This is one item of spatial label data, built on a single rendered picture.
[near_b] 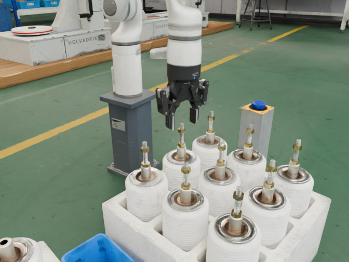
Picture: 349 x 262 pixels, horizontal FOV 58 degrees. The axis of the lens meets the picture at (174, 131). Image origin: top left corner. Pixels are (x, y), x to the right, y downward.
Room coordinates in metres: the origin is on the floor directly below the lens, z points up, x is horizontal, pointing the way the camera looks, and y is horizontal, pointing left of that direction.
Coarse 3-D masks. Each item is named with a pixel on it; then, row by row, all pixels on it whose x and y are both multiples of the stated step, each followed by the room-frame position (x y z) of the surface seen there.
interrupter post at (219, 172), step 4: (216, 164) 0.60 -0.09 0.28; (224, 164) 0.60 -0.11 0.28; (216, 168) 0.59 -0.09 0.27; (220, 168) 0.58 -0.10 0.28; (224, 168) 0.59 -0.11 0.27; (216, 172) 0.59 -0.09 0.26; (220, 172) 0.58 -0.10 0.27; (224, 172) 0.59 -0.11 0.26; (216, 176) 0.59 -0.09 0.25; (220, 176) 0.58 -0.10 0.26; (224, 176) 0.59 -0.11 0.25
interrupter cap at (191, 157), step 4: (172, 152) 0.70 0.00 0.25; (176, 152) 0.70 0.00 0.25; (188, 152) 0.70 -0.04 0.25; (192, 152) 0.70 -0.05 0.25; (168, 156) 0.68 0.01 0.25; (172, 156) 0.68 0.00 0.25; (176, 156) 0.68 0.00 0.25; (188, 156) 0.68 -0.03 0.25; (192, 156) 0.68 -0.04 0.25; (196, 156) 0.68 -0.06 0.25; (168, 160) 0.66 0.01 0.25; (172, 160) 0.66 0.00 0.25; (176, 160) 0.66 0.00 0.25; (180, 160) 0.66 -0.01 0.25; (184, 160) 0.66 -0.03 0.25; (188, 160) 0.66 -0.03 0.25; (192, 160) 0.66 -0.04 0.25; (176, 164) 0.64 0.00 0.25; (180, 164) 0.64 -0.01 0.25
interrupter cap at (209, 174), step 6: (210, 168) 0.62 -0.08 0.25; (228, 168) 0.62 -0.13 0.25; (204, 174) 0.60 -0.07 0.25; (210, 174) 0.60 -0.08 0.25; (228, 174) 0.60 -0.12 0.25; (234, 174) 0.60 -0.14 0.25; (210, 180) 0.57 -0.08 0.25; (216, 180) 0.57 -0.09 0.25; (222, 180) 0.57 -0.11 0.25; (228, 180) 0.57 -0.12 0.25; (234, 180) 0.57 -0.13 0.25
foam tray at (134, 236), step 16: (112, 208) 0.57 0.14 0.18; (240, 208) 0.57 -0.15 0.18; (320, 208) 0.57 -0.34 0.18; (112, 224) 0.56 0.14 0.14; (128, 224) 0.52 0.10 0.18; (144, 224) 0.52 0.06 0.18; (160, 224) 0.53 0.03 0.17; (208, 224) 0.53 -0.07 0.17; (288, 224) 0.53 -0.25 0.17; (304, 224) 0.52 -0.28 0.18; (320, 224) 0.57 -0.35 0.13; (112, 240) 0.57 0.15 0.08; (128, 240) 0.52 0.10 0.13; (144, 240) 0.48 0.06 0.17; (160, 240) 0.47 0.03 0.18; (288, 240) 0.47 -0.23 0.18; (304, 240) 0.49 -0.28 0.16; (144, 256) 0.48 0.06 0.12; (160, 256) 0.45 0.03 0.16; (176, 256) 0.43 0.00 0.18; (192, 256) 0.43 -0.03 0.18; (272, 256) 0.43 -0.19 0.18; (288, 256) 0.44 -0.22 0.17; (304, 256) 0.52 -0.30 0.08
